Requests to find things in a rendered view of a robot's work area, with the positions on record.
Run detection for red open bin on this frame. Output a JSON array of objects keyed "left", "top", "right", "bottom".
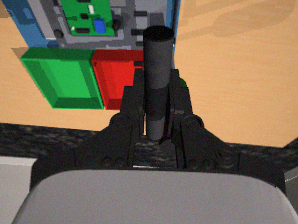
[{"left": 91, "top": 49, "right": 144, "bottom": 110}]

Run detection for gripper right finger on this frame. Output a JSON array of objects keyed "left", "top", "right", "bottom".
[{"left": 166, "top": 69, "right": 286, "bottom": 196}]

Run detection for green open bin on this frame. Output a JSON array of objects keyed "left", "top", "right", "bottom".
[{"left": 20, "top": 47, "right": 105, "bottom": 110}]

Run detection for green circuit board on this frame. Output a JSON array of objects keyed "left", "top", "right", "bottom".
[{"left": 60, "top": 0, "right": 115, "bottom": 36}]

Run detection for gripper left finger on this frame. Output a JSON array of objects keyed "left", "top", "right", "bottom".
[{"left": 29, "top": 68, "right": 145, "bottom": 191}]

